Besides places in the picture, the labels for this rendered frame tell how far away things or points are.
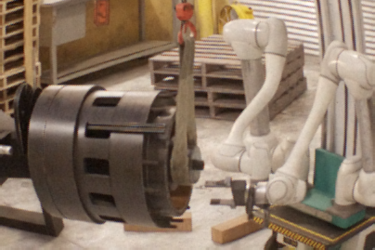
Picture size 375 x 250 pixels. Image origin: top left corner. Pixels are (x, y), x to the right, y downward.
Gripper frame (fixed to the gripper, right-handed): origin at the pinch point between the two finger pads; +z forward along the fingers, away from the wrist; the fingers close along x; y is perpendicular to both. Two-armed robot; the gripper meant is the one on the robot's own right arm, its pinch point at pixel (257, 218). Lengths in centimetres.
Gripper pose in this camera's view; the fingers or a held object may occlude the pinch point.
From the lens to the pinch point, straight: 327.9
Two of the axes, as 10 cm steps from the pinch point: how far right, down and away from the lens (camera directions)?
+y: 8.5, -1.8, 4.9
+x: -5.2, -2.0, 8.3
